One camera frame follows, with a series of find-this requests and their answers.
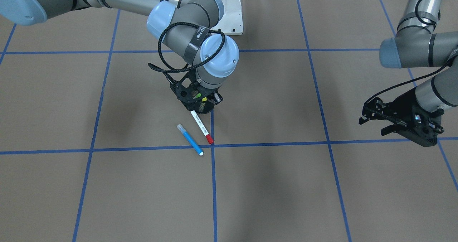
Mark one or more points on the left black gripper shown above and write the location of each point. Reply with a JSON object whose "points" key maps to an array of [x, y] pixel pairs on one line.
{"points": [[403, 111]]}

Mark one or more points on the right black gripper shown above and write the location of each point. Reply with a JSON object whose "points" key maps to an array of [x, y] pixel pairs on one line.
{"points": [[216, 98]]}

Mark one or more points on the black mesh pen cup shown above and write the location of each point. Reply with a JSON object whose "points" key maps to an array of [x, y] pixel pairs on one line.
{"points": [[199, 107]]}

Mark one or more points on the red capped white marker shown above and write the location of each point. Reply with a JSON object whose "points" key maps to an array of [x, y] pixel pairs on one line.
{"points": [[202, 127]]}

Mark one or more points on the blue marker pen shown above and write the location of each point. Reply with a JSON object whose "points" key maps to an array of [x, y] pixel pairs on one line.
{"points": [[190, 140]]}

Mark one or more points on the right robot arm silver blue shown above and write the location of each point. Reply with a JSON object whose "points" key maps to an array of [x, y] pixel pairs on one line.
{"points": [[197, 57]]}

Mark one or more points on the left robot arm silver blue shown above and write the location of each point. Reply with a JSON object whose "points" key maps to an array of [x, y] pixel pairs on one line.
{"points": [[417, 45]]}

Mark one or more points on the brown paper table cover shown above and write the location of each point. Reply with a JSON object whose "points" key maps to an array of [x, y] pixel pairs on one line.
{"points": [[90, 150]]}

